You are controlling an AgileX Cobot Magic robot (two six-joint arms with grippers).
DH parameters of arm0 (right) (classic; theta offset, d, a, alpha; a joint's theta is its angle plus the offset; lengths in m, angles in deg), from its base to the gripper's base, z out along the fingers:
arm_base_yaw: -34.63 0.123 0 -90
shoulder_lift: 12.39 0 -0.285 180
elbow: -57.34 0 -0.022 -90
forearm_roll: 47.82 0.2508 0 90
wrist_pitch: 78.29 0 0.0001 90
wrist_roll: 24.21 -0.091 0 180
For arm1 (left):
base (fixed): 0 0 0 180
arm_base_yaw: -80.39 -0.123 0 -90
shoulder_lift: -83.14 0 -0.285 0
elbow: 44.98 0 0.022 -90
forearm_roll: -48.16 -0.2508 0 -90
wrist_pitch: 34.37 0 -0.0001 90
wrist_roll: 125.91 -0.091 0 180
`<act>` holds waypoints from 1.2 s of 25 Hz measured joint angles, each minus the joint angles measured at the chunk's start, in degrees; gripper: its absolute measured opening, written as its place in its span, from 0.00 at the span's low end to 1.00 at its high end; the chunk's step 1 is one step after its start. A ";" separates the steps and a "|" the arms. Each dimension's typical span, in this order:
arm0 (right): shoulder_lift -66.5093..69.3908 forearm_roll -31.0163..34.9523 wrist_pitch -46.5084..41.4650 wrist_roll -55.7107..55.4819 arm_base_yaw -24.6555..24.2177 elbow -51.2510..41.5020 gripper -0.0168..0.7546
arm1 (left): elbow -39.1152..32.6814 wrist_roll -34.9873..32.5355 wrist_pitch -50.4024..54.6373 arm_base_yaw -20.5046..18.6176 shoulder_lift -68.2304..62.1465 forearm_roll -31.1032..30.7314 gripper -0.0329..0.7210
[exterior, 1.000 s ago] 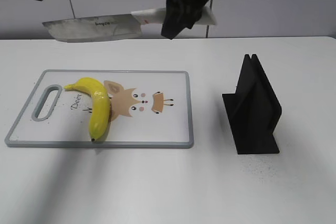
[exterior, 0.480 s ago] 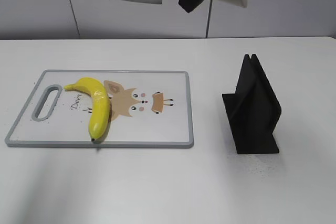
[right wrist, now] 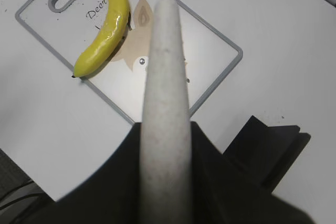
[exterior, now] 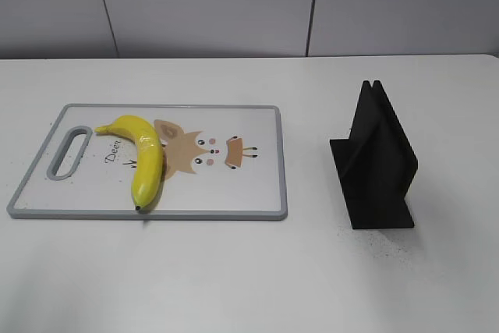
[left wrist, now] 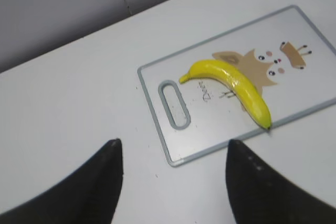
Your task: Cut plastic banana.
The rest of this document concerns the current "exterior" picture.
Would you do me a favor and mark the yellow plastic banana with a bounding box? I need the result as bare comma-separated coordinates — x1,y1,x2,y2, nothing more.
94,115,164,211

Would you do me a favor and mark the black knife stand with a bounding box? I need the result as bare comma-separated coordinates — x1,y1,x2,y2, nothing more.
330,80,418,229

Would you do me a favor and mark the white grey-rimmed cutting board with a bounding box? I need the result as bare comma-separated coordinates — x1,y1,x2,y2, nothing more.
7,104,287,221

